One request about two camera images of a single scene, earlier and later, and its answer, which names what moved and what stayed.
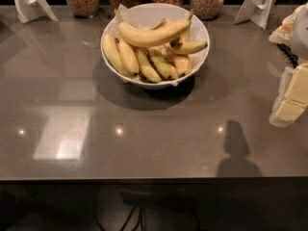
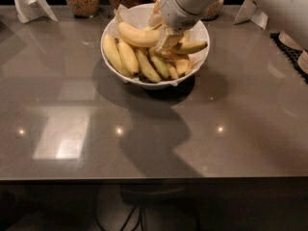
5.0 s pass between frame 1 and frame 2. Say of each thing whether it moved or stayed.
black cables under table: stayed
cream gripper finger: moved
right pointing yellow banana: stayed
